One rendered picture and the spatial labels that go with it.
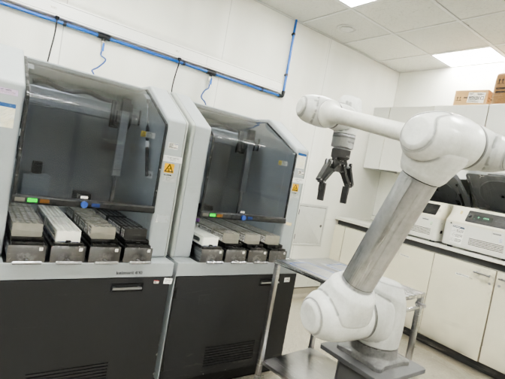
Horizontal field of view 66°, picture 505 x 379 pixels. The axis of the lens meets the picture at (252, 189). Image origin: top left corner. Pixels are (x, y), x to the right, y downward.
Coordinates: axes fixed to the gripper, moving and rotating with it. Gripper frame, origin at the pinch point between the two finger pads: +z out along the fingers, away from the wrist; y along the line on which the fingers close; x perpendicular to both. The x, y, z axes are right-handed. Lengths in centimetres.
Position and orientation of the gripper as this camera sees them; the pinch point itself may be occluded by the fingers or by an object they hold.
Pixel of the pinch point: (332, 198)
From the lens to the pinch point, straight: 160.5
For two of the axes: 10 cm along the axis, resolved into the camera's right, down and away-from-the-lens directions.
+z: -1.8, 9.8, 0.5
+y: 8.0, 1.1, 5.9
